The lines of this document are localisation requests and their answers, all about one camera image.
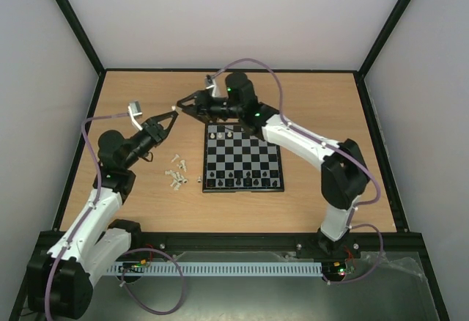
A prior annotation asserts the black frame post left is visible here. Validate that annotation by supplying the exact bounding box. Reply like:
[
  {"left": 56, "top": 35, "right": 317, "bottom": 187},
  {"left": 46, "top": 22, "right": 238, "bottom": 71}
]
[{"left": 55, "top": 0, "right": 105, "bottom": 75}]

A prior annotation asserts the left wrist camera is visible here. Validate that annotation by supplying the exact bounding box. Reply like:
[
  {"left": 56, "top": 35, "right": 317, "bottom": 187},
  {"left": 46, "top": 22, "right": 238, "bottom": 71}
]
[{"left": 128, "top": 100, "right": 143, "bottom": 131}]

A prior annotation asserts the black aluminium rail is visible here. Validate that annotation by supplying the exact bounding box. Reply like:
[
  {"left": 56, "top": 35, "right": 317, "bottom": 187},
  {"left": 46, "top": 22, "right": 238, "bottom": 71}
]
[{"left": 36, "top": 231, "right": 426, "bottom": 259}]

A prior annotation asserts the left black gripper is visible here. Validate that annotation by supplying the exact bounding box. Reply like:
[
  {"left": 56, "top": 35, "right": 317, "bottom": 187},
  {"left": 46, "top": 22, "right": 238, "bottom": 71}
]
[{"left": 124, "top": 111, "right": 180, "bottom": 169}]

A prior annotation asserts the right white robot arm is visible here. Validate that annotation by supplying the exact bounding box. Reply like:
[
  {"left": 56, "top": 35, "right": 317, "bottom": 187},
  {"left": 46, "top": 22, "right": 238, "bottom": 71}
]
[{"left": 176, "top": 72, "right": 369, "bottom": 257}]

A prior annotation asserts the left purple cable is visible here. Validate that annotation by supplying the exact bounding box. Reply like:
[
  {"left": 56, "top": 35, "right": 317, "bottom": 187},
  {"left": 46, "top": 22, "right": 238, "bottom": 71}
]
[{"left": 44, "top": 114, "right": 131, "bottom": 320}]

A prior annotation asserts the purple cable loop bottom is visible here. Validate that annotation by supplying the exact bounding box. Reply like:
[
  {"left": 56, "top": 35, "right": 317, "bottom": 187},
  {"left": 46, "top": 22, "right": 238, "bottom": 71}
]
[{"left": 119, "top": 249, "right": 188, "bottom": 315}]

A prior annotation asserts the black frame post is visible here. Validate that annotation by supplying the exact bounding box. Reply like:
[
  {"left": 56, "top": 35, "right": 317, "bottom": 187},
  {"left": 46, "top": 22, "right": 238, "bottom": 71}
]
[
  {"left": 55, "top": 0, "right": 105, "bottom": 75},
  {"left": 358, "top": 0, "right": 430, "bottom": 76}
]

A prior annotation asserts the black frame post right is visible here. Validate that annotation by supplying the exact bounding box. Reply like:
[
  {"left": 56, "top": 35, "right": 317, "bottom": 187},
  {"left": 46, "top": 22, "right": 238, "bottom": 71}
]
[{"left": 358, "top": 0, "right": 430, "bottom": 76}]

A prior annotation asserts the pile of white chess pieces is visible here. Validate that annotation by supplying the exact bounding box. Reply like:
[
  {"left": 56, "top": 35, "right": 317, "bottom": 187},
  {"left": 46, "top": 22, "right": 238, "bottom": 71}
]
[{"left": 163, "top": 153, "right": 202, "bottom": 191}]

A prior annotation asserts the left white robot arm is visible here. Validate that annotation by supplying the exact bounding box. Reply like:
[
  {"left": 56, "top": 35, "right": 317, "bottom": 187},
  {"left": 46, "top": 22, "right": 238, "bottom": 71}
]
[{"left": 26, "top": 111, "right": 178, "bottom": 320}]

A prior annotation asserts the light blue cable duct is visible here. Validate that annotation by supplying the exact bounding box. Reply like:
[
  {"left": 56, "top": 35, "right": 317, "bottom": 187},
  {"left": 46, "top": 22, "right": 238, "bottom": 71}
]
[{"left": 105, "top": 262, "right": 322, "bottom": 277}]

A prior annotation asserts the black grey chessboard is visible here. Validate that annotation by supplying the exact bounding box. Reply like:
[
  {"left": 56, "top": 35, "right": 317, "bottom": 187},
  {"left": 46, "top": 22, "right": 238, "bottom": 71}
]
[{"left": 202, "top": 122, "right": 284, "bottom": 193}]

